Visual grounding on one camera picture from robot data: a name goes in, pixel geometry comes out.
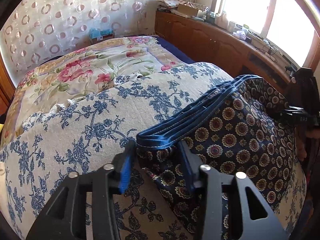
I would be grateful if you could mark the cardboard box on sideboard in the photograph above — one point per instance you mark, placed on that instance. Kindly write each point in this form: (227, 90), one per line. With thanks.
(189, 11)

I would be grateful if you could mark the long wooden sideboard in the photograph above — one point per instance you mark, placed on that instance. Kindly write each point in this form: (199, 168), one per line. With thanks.
(206, 43)

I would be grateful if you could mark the circle patterned sheer curtain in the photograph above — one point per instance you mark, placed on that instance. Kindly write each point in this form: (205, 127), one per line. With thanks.
(39, 30)

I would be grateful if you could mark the wooden slatted wardrobe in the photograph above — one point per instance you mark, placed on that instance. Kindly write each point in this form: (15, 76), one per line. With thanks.
(7, 88)

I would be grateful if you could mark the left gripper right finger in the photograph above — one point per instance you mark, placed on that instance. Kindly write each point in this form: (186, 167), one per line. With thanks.
(230, 199)

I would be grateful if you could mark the blue floral white bedspread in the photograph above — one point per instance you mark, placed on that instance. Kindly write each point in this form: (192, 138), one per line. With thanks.
(84, 136)

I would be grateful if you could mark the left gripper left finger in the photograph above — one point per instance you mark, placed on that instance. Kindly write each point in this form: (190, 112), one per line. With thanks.
(64, 214)

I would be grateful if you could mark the navy patterned silk garment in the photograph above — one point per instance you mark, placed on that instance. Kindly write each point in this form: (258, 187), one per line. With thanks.
(230, 128)

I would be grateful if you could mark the pink floral quilt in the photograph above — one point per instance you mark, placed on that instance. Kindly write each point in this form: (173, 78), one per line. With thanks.
(82, 72)

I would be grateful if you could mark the navy blue bed sheet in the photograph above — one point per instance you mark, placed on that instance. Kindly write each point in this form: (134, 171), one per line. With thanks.
(174, 50)

